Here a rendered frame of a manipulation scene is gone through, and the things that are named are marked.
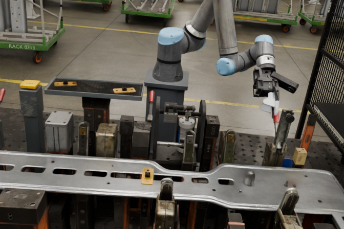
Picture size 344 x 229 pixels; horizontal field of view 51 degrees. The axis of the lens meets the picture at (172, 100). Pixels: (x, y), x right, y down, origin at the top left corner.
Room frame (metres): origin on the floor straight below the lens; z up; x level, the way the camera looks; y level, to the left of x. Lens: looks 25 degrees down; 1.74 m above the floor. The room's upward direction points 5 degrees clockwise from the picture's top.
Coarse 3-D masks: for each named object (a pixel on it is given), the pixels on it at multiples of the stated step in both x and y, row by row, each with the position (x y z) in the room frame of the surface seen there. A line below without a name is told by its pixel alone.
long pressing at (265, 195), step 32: (0, 160) 0.98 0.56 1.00; (32, 160) 1.00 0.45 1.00; (64, 160) 1.01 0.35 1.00; (96, 160) 1.03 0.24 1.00; (128, 160) 1.04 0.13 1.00; (64, 192) 0.86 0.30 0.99; (96, 192) 0.87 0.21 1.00; (128, 192) 0.88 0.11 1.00; (192, 192) 0.90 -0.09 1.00; (224, 192) 0.92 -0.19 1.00; (256, 192) 0.93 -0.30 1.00; (320, 192) 0.96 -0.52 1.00
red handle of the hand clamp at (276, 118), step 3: (273, 111) 1.22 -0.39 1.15; (273, 114) 1.22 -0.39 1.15; (276, 114) 1.21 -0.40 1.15; (273, 117) 1.21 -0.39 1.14; (276, 117) 1.20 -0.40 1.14; (273, 120) 1.20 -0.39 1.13; (276, 120) 1.19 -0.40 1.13; (276, 123) 1.19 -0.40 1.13; (276, 126) 1.18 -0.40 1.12; (276, 129) 1.17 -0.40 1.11; (279, 144) 1.12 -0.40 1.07; (279, 147) 1.11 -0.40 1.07
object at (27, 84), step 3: (24, 81) 1.29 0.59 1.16; (27, 81) 1.29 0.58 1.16; (30, 81) 1.29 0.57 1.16; (33, 81) 1.30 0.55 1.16; (36, 81) 1.30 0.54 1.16; (39, 81) 1.30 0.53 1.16; (21, 84) 1.26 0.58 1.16; (24, 84) 1.26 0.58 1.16; (27, 84) 1.26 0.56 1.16; (30, 84) 1.26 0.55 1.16; (33, 84) 1.27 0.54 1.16; (36, 84) 1.27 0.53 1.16; (21, 87) 1.25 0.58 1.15; (24, 87) 1.25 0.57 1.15; (27, 87) 1.25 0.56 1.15; (30, 87) 1.25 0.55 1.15; (33, 87) 1.25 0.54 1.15
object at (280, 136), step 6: (282, 114) 1.11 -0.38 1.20; (288, 114) 1.10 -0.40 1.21; (282, 120) 1.10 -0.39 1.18; (288, 120) 1.08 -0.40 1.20; (282, 126) 1.11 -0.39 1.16; (288, 126) 1.11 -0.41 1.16; (276, 132) 1.12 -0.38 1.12; (282, 132) 1.12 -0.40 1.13; (288, 132) 1.11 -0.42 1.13; (276, 138) 1.11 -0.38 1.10; (282, 138) 1.12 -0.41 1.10; (276, 144) 1.11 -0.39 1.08; (282, 144) 1.12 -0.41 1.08; (282, 150) 1.11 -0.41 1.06
